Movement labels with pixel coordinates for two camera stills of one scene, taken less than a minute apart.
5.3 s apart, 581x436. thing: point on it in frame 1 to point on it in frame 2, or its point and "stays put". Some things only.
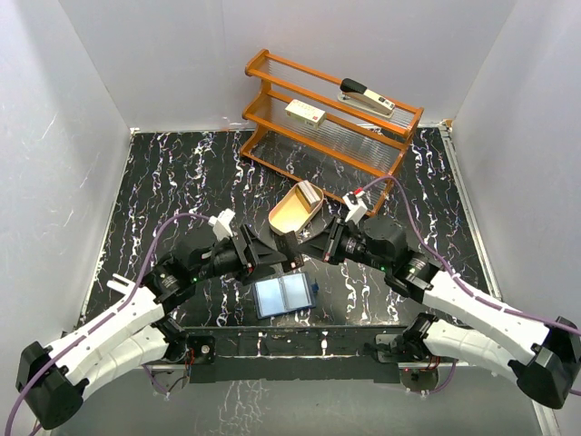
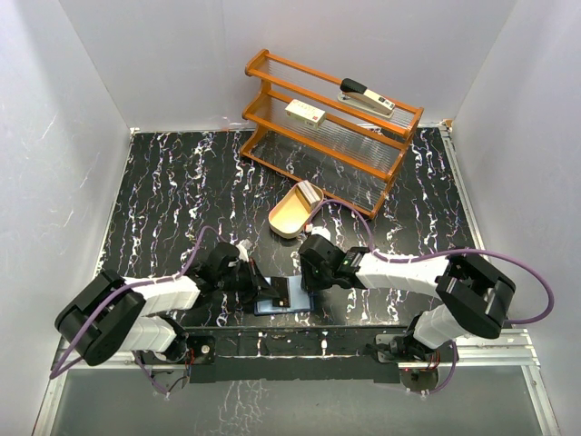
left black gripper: (257, 253) to (260, 290)
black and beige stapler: (357, 94) stays put
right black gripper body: (352, 245) to (317, 279)
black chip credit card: (287, 244) to (281, 286)
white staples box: (306, 113) stays put
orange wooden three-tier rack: (327, 130) stays put
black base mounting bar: (355, 353) stays put
